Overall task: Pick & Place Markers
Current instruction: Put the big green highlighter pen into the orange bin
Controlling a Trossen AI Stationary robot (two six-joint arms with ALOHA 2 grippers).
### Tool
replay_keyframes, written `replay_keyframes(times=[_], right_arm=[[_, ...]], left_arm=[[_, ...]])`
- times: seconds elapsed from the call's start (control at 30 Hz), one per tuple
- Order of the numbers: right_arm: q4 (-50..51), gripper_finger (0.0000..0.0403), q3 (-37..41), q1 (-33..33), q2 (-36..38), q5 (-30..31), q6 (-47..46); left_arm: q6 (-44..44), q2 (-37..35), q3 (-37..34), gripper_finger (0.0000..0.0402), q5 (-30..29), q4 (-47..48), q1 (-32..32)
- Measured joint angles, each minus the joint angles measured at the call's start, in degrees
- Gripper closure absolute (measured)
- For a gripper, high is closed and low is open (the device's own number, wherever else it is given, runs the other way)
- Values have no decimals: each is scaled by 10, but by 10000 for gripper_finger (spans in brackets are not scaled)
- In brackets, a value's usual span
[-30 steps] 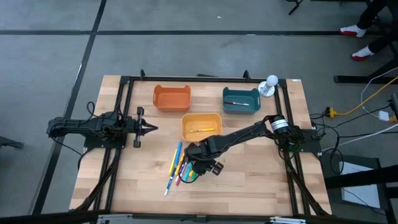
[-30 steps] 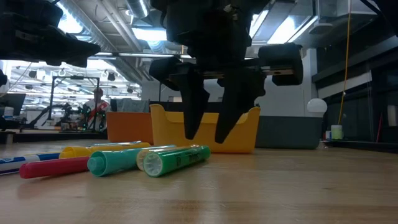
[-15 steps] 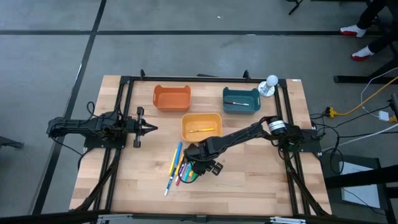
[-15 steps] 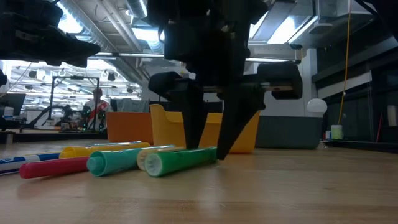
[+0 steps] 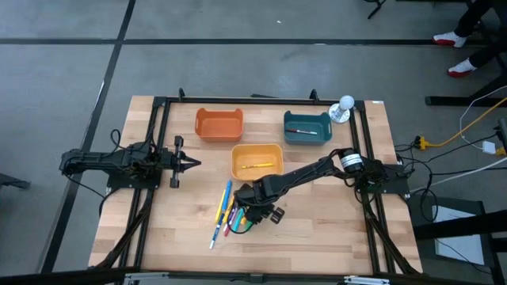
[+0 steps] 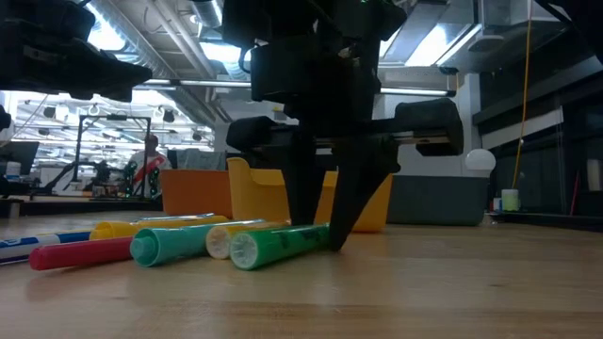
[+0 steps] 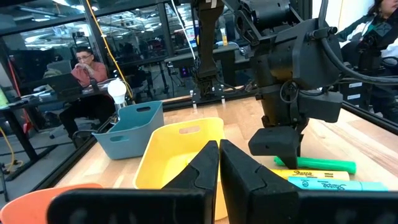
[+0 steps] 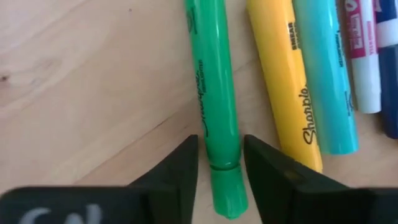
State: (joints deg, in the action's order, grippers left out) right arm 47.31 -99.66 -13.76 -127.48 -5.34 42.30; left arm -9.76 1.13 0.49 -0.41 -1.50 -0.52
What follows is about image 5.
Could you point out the fat yellow Sharpie highlighter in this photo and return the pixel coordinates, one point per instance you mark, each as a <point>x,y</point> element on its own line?
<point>244,220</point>
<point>228,213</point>

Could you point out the person's leg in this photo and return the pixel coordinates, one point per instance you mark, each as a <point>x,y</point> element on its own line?
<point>471,17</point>
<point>489,51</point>

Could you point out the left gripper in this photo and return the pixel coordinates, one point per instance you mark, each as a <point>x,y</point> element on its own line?
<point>176,162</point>

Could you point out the white power adapter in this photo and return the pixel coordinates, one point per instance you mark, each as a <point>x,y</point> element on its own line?
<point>489,147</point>

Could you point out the fat green highlighter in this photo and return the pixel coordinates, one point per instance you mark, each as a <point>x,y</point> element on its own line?
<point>250,226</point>

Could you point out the yellow power plug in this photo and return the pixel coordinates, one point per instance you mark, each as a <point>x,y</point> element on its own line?
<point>421,143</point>

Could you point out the fat teal highlighter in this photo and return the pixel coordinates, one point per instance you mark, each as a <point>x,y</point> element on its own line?
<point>238,219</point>

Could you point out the fat blue highlighter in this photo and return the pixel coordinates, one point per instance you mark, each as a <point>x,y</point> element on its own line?
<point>227,196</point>

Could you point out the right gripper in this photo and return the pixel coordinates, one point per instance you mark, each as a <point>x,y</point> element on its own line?
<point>253,196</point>

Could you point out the yellow plastic bin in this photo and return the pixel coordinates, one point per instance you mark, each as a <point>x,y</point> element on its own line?
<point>253,154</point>

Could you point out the black tripod leg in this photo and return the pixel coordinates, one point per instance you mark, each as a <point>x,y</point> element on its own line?
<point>376,8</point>

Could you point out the orange plastic bin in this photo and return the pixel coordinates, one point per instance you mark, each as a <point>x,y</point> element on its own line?
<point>218,126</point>

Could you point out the grey furniture foot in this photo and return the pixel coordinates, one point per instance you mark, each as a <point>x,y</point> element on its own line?
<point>14,181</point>

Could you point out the black desk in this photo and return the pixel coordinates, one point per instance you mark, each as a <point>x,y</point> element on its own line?
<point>455,101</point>

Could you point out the white bulb silver base lamp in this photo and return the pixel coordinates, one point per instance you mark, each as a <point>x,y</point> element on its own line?
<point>344,105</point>

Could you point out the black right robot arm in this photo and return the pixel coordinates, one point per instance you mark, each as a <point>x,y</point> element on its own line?
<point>309,174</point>

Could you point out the thin yellow highlighter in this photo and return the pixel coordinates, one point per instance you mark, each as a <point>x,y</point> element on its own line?
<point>257,166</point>
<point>219,207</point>

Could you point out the pink Expo marker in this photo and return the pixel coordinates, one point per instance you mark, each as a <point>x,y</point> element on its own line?
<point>227,232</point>

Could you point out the white paper sheet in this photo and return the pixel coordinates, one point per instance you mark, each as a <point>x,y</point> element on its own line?
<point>459,249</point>

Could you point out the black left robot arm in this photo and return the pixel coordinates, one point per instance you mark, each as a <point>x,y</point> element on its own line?
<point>99,160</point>

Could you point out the brown Expo marker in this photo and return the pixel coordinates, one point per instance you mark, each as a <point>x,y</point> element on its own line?
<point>301,131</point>

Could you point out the teal plastic bin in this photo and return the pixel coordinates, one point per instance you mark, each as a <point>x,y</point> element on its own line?
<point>307,120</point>

